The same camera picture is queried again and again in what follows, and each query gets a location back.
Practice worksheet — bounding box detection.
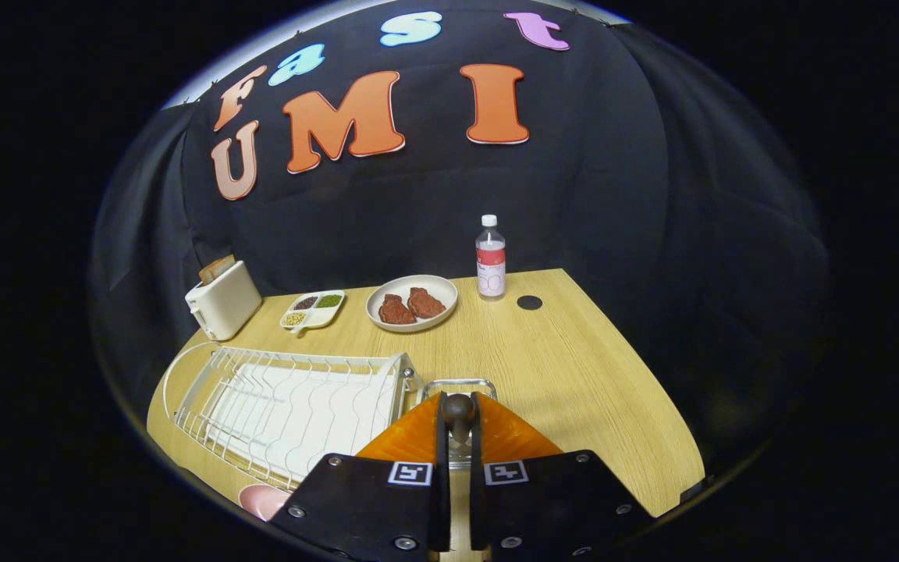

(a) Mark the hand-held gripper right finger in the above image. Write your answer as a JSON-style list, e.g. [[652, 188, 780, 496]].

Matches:
[[467, 390, 655, 562]]

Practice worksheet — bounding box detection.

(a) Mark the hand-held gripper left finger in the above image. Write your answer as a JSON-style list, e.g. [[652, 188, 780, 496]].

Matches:
[[268, 390, 452, 562]]

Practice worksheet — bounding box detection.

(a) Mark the metal wire basket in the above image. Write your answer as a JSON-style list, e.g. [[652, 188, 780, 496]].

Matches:
[[418, 378, 499, 471]]

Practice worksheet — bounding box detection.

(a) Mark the metal spoon with dark handle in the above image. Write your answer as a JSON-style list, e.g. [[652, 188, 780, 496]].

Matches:
[[440, 393, 478, 447]]

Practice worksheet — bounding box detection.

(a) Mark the white wire dish rack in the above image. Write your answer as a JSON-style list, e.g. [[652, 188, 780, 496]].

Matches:
[[162, 341, 421, 491]]

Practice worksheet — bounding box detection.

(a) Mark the pink plate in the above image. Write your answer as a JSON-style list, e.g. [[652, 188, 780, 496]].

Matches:
[[238, 484, 294, 522]]

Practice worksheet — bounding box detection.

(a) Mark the beige round plate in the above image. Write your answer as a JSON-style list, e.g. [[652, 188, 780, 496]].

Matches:
[[365, 274, 459, 334]]

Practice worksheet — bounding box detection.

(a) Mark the white divided dish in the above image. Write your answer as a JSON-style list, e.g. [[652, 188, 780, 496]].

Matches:
[[279, 290, 346, 336]]

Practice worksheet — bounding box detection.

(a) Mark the red steak piece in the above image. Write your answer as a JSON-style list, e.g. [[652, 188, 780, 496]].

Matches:
[[378, 293, 418, 325], [407, 286, 447, 319]]

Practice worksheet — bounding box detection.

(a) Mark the white drain tray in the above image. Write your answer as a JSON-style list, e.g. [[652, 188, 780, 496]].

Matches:
[[204, 361, 400, 478]]

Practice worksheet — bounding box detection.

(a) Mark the clear bottle with red label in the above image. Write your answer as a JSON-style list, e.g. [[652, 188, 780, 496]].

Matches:
[[475, 214, 507, 301]]

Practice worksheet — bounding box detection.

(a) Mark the white toaster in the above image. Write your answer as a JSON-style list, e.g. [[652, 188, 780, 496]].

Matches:
[[185, 260, 263, 342]]

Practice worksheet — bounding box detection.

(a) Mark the toasted bread slice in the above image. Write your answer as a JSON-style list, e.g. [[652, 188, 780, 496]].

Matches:
[[199, 254, 236, 284]]

